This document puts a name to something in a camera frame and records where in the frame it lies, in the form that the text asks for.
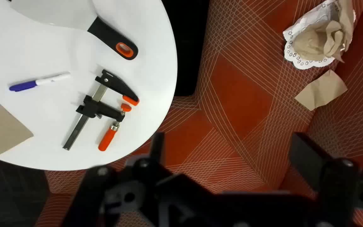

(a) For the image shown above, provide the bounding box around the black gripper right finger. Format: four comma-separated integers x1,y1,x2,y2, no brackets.
289,132,334,191

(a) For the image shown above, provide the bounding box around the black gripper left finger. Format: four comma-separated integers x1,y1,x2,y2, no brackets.
150,132,165,164

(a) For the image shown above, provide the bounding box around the blue and white marker pen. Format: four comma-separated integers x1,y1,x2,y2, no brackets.
9,72,71,92

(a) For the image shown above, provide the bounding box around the orange patterned sofa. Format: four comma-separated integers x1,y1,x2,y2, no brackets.
34,0,363,227

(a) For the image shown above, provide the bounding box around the tan paper scrap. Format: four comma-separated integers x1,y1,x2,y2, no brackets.
295,69,348,111

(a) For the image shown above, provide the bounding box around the black orange bar clamp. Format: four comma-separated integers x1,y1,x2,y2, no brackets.
63,69,140,150

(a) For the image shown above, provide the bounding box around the round white table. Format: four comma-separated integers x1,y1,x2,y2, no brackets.
0,0,178,170

